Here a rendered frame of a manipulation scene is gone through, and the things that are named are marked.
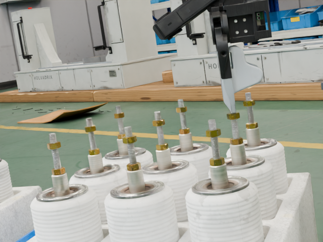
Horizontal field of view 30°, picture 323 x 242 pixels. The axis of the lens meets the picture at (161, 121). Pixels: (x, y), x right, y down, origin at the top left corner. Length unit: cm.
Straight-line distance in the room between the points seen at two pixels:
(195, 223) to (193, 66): 300
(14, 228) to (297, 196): 55
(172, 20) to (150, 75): 361
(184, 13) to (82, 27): 764
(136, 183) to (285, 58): 251
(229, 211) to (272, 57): 261
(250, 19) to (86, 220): 36
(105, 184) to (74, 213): 11
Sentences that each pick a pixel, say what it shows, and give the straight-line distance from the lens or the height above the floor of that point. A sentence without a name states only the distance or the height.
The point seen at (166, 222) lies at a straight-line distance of 81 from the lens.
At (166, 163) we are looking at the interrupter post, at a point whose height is 26.
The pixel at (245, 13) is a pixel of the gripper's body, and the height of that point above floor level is 47.
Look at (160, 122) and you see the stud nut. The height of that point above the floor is 32.
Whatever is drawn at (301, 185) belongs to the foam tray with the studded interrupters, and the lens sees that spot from 102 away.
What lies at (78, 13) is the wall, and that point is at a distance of 847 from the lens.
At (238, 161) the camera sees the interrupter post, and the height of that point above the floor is 26.
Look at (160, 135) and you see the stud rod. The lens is 93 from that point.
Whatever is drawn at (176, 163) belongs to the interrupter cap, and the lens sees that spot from 95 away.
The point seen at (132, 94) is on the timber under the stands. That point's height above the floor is 5.
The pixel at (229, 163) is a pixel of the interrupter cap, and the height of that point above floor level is 25.
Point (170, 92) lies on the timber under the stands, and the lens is 383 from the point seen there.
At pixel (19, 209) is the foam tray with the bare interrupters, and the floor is 16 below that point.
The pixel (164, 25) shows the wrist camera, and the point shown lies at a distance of 86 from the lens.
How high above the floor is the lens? 46
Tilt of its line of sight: 9 degrees down
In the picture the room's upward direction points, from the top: 8 degrees counter-clockwise
